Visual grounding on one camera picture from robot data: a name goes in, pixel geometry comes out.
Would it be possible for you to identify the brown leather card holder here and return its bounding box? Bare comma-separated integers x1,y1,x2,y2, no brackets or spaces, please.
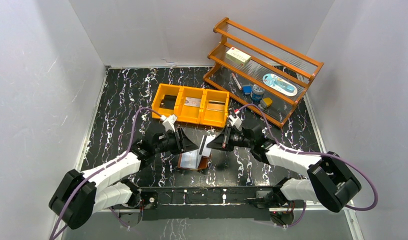
177,150,211,171

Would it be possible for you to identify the white credit card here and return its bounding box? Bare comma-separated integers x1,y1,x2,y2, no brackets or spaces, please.
197,135,215,170

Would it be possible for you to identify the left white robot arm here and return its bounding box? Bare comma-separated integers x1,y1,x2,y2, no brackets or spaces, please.
49,127,199,230

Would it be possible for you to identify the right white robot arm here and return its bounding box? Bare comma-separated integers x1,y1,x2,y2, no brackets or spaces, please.
207,125,361,213

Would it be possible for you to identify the black card in bin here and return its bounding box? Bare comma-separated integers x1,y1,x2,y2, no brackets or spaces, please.
160,94,177,110

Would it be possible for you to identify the silver card in bin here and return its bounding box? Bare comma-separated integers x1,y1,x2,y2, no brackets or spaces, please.
184,97,201,108

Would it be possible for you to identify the yellow grey sharpener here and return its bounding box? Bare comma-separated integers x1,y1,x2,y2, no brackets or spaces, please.
258,97,273,109

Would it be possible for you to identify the orange three-compartment bin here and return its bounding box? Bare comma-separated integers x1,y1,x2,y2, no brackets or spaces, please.
151,83,229,128

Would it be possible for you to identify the blue round tin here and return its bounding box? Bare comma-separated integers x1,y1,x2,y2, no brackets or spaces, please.
251,84,265,103

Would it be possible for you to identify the red white pen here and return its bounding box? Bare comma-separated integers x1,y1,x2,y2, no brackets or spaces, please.
231,72,242,90

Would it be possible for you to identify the blue blister pack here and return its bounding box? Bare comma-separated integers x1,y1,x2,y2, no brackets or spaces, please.
262,73,298,97

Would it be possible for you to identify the orange wooden shelf rack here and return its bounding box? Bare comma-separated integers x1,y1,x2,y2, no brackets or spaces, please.
203,17,324,128

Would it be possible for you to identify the white cardboard box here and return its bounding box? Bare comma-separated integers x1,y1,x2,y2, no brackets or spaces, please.
225,47,251,66

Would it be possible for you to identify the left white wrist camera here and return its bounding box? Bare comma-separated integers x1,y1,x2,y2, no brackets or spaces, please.
160,114,177,132

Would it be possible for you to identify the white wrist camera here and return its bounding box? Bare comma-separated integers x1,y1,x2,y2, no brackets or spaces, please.
228,109,242,131
160,114,177,132

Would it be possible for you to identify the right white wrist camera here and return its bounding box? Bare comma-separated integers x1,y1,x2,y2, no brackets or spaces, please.
228,109,242,131

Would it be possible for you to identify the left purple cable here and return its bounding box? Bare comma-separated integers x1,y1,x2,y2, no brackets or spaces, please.
49,106,165,240

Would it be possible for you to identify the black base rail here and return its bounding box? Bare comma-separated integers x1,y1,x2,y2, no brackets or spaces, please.
109,185,305,222

